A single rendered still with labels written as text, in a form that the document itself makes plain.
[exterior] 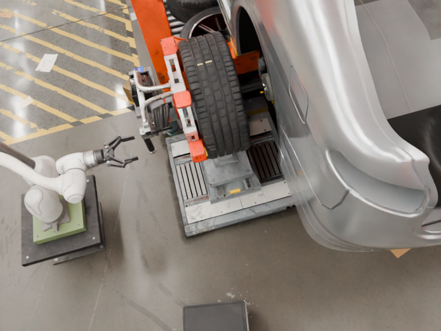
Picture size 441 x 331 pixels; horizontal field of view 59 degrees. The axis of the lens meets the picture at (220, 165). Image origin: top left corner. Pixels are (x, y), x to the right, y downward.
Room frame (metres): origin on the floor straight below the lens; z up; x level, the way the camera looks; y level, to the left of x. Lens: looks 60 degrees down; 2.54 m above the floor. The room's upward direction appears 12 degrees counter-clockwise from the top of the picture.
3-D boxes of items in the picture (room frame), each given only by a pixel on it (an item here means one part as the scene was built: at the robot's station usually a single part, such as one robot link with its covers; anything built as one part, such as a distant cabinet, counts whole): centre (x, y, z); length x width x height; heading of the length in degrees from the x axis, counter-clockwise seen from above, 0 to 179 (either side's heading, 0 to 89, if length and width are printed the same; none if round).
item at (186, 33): (2.24, -0.21, 0.39); 0.66 x 0.66 x 0.24
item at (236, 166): (1.39, -0.04, 0.32); 0.40 x 0.30 x 0.28; 4
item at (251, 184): (1.36, -0.04, 0.13); 0.50 x 0.36 x 0.10; 4
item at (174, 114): (1.38, 0.20, 0.85); 0.21 x 0.14 x 0.14; 94
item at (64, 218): (1.12, 1.08, 0.38); 0.22 x 0.18 x 0.06; 9
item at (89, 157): (1.17, 0.66, 0.82); 0.09 x 0.06 x 0.09; 4
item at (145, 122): (1.27, 0.24, 1.03); 0.19 x 0.18 x 0.11; 94
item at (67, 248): (1.14, 1.09, 0.15); 0.50 x 0.50 x 0.30; 5
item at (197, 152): (1.07, 0.10, 0.85); 0.09 x 0.08 x 0.07; 4
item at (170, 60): (1.38, 0.13, 0.85); 0.54 x 0.07 x 0.54; 4
